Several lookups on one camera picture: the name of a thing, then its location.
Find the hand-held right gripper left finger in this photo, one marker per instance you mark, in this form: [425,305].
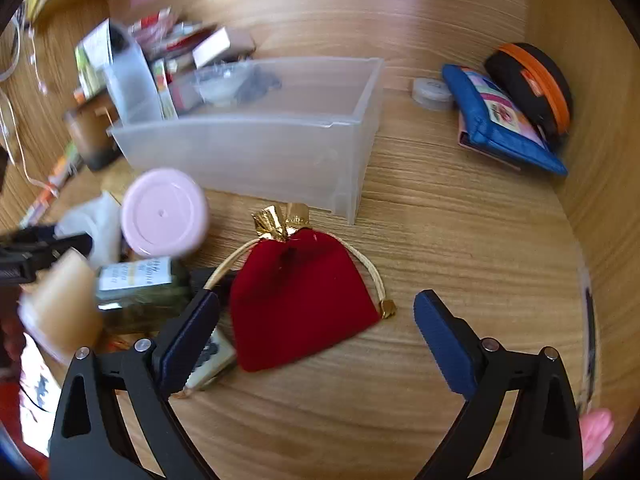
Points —
[192,340]

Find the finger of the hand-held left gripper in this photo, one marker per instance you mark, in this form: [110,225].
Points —
[65,246]

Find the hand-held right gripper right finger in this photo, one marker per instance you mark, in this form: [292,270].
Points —
[445,340]

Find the small white labelled box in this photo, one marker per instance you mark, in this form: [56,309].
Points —
[215,360]

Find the white bag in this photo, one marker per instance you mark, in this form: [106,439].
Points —
[97,220]

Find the yellow plastic bottle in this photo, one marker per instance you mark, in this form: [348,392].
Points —
[65,305]

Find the green tin can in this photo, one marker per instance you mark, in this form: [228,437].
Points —
[135,285]

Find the pink lidded jar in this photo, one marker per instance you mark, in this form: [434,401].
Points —
[165,212]

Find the clear plastic bin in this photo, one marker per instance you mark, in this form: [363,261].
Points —
[260,150]

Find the wooden desktop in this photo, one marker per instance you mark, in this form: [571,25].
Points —
[450,260]

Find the bunch of marker pens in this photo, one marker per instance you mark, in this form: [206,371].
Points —
[50,187]

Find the brown mug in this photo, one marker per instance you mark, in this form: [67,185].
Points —
[87,130]

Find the translucent white file holder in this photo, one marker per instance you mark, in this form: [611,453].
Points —
[130,85]

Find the pink soft object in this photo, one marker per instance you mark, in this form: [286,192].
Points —
[597,435]

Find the fruit print box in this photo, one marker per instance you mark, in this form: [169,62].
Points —
[165,90]

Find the blue patchwork pencil pouch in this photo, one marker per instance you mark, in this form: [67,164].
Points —
[500,125]

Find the metal bowl of trinkets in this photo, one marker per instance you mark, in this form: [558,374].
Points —
[220,82]

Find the stack of books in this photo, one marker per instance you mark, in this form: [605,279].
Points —
[170,35]

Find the small white round case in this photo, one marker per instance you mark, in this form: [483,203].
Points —
[431,92]

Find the black orange zip case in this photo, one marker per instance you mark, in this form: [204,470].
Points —
[520,80]

